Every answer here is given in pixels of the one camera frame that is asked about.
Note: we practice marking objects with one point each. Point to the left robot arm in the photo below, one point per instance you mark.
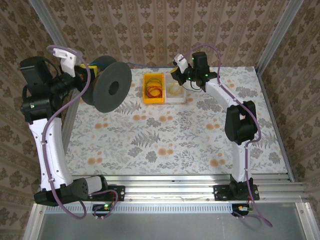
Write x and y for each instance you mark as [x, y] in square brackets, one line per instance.
[52, 150]

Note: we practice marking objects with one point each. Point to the aluminium table side rail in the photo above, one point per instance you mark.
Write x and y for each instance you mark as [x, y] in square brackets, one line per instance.
[269, 105]
[65, 130]

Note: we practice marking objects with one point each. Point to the small black controller board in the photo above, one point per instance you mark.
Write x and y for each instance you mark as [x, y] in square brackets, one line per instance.
[102, 207]
[240, 208]

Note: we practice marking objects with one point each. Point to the grey metal lower shelf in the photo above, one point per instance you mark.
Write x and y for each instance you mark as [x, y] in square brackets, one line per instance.
[162, 227]

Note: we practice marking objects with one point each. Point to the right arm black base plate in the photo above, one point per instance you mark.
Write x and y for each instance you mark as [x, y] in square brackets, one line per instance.
[222, 193]

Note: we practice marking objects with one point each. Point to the white plastic bin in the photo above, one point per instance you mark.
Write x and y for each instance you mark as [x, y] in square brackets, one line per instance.
[176, 100]

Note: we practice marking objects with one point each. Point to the aluminium mounting rail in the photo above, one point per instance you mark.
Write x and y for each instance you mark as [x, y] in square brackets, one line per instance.
[170, 187]

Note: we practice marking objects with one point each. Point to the floral patterned table cover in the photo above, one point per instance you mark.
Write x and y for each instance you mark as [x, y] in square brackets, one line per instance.
[175, 140]

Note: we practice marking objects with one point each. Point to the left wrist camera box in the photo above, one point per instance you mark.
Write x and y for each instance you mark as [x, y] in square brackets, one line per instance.
[67, 60]

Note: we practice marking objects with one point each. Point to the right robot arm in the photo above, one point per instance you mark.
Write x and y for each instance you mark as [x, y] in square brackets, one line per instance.
[240, 160]

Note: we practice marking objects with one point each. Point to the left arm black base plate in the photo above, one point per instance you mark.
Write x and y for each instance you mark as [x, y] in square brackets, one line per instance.
[117, 193]

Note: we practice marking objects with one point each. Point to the aluminium frame post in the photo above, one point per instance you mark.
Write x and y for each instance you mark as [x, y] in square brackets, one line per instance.
[278, 37]
[47, 18]

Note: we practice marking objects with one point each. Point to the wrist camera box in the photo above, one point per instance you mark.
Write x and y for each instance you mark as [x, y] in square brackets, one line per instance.
[67, 60]
[182, 63]

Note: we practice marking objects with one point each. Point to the yellow plastic bin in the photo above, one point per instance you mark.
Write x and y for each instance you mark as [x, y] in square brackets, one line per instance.
[145, 100]

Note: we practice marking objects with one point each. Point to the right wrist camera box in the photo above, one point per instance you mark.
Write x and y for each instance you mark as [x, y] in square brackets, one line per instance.
[182, 63]

